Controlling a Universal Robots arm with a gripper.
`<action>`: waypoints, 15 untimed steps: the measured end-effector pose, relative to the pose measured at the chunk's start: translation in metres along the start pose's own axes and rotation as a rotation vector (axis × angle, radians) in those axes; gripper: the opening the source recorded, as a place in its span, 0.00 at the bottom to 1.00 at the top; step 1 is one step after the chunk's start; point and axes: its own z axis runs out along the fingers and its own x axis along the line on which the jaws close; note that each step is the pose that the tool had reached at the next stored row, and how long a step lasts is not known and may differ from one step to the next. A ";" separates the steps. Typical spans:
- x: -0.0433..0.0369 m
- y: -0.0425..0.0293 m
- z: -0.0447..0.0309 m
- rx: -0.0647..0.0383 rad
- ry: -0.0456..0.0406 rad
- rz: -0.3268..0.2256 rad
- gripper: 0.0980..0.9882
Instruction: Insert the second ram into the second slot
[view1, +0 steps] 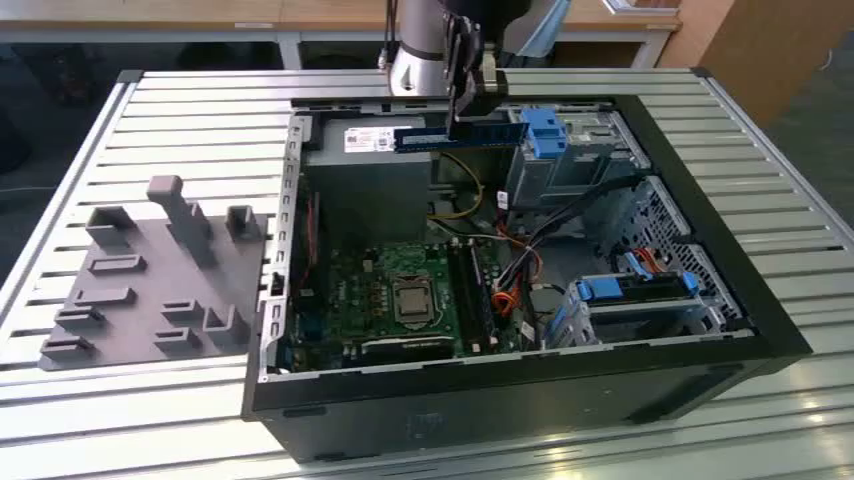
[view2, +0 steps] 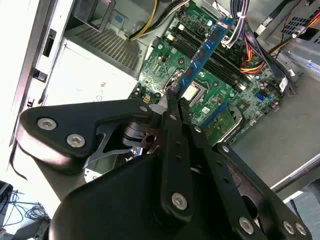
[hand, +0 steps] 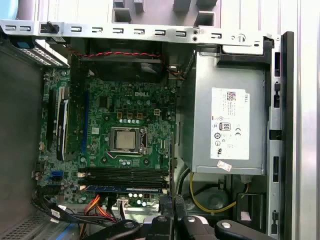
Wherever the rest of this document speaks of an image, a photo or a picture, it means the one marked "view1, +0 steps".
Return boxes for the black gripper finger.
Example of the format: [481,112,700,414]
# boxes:
[474,42,509,121]
[445,15,481,141]

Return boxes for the black RAM slot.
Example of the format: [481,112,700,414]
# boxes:
[447,238,483,354]

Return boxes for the pale blue plastic object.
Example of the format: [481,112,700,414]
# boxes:
[517,0,569,57]

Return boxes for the metal optical drive cage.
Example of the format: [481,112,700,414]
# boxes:
[505,105,653,211]

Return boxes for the grey power supply unit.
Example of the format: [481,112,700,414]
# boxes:
[303,113,435,241]

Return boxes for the perforated metal drive cage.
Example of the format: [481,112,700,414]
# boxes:
[597,174,753,331]

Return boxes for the green motherboard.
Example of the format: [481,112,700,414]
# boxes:
[286,239,529,371]

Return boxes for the silver CPU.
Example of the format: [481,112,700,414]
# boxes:
[398,289,433,321]

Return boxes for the wooden cabinet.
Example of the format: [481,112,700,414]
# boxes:
[657,0,854,129]

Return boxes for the round grey speaker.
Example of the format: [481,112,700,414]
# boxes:
[530,283,569,316]

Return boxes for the CPU socket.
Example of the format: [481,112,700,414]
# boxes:
[389,273,441,330]

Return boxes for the hard disk in blue carrier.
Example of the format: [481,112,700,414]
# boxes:
[572,272,701,307]

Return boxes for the metal disk bay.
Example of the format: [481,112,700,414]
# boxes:
[541,279,733,349]

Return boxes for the black graphics card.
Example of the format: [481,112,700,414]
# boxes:
[359,333,457,367]

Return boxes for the black chair base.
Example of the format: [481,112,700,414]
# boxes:
[39,43,102,107]

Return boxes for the grey parts rack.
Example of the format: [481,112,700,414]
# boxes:
[38,174,279,372]

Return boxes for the black PC case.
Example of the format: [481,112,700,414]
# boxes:
[239,93,814,464]

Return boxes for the blue plastic drive bracket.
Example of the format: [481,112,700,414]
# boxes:
[522,107,570,159]

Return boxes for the black arm base cables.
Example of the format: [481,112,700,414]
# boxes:
[377,0,402,71]

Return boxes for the yellow wire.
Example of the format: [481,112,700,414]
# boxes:
[429,152,486,221]

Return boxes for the black cable bundle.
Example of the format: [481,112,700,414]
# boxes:
[506,177,640,251]

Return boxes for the multicoloured wire bundle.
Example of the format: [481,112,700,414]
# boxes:
[497,232,543,296]

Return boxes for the red wire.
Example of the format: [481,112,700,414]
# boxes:
[297,193,321,294]

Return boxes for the orange wire bundle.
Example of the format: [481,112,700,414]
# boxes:
[491,291,523,317]

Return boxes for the orange data wire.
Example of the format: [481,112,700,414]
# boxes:
[626,247,677,277]

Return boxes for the wooden desk white frame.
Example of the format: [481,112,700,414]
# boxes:
[0,0,684,70]

